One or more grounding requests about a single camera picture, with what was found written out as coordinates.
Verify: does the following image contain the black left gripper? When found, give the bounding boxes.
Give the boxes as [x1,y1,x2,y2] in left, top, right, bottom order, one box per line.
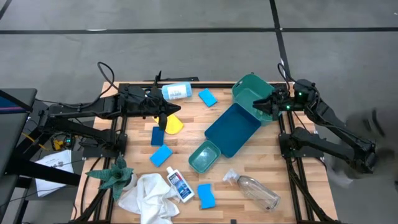
[136,88,182,118]

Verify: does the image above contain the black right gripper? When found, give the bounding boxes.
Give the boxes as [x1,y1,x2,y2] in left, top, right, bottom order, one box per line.
[252,86,295,113]

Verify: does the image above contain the yellow sponge cloth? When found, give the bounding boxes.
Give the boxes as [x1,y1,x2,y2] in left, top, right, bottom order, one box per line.
[154,113,185,136]

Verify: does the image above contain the white spray bottle blue trigger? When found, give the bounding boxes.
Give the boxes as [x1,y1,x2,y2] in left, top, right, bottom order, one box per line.
[148,81,193,101]

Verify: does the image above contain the blue kitchen sponge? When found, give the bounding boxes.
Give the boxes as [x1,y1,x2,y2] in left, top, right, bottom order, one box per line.
[198,88,218,108]
[149,144,174,168]
[197,183,217,210]
[150,126,165,147]

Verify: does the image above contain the clear plastic spray bottle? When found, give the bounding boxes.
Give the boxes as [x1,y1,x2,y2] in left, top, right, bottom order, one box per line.
[222,169,282,212]

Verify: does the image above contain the large teal plastic bin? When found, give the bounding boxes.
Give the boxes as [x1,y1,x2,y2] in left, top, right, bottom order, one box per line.
[231,73,284,127]

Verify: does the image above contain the dark blue plastic bin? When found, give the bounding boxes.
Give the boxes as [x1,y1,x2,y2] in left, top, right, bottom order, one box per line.
[204,102,262,159]

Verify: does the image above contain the small teal plastic bin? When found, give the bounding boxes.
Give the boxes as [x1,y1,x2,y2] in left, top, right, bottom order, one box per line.
[188,139,221,174]

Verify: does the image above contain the white cleaner bottle blue label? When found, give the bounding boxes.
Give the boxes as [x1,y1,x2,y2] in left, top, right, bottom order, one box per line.
[165,166,196,203]

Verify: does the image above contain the green plant in white pot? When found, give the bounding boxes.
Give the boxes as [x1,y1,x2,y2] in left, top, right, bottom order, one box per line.
[85,155,138,202]

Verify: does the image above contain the white towel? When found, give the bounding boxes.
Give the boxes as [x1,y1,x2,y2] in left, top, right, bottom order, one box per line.
[117,173,181,224]

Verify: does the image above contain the white paper sheets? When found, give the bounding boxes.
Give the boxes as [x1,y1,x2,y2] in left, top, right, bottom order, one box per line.
[34,149,75,198]

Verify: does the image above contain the black side table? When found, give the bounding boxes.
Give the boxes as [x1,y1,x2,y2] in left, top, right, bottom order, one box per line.
[0,88,81,224]

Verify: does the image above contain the black bracket bar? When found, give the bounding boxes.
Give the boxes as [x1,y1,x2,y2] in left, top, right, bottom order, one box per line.
[143,70,200,83]

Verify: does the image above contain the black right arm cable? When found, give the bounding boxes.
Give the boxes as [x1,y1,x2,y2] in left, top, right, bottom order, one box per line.
[277,62,296,84]

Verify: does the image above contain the black aluminium table frame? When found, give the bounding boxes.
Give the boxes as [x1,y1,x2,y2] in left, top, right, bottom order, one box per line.
[67,81,340,224]

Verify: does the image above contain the floor electronics with yellow cable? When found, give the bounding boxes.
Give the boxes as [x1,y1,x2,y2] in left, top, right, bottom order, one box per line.
[49,132,77,152]

